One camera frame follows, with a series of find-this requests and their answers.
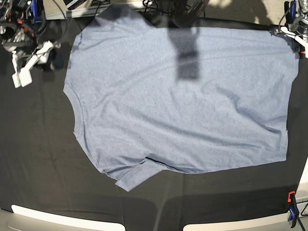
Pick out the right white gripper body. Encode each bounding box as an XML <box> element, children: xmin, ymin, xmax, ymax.
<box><xmin>12</xmin><ymin>41</ymin><xmax>60</xmax><ymax>88</ymax></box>

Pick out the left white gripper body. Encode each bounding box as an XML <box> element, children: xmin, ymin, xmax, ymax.
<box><xmin>275</xmin><ymin>26</ymin><xmax>308</xmax><ymax>58</ymax></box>

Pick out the blue grey t-shirt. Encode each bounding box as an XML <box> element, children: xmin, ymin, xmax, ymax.
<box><xmin>64</xmin><ymin>5</ymin><xmax>299</xmax><ymax>191</ymax></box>

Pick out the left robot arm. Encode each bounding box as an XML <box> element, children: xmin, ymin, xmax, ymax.
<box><xmin>274</xmin><ymin>0</ymin><xmax>308</xmax><ymax>59</ymax></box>

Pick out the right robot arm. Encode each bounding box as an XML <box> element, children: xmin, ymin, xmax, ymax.
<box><xmin>0</xmin><ymin>0</ymin><xmax>64</xmax><ymax>88</ymax></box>

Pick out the blue clamp top right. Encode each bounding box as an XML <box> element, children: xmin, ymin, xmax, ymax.
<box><xmin>284</xmin><ymin>0</ymin><xmax>297</xmax><ymax>24</ymax></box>

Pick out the blue clamp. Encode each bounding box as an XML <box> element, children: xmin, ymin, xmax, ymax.
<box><xmin>287</xmin><ymin>191</ymin><xmax>299</xmax><ymax>228</ymax></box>
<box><xmin>30</xmin><ymin>0</ymin><xmax>44</xmax><ymax>24</ymax></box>
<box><xmin>284</xmin><ymin>0</ymin><xmax>297</xmax><ymax>24</ymax></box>

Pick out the blue clamp top left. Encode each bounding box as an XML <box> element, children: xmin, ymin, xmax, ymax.
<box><xmin>30</xmin><ymin>0</ymin><xmax>44</xmax><ymax>24</ymax></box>

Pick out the black table cloth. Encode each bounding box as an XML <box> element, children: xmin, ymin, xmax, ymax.
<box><xmin>0</xmin><ymin>18</ymin><xmax>308</xmax><ymax>231</ymax></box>

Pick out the blue clamp bottom right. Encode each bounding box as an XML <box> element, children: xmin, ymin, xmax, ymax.
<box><xmin>287</xmin><ymin>191</ymin><xmax>299</xmax><ymax>228</ymax></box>

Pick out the red black cable bundle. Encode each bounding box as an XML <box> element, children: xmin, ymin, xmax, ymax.
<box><xmin>173</xmin><ymin>0</ymin><xmax>210</xmax><ymax>25</ymax></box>

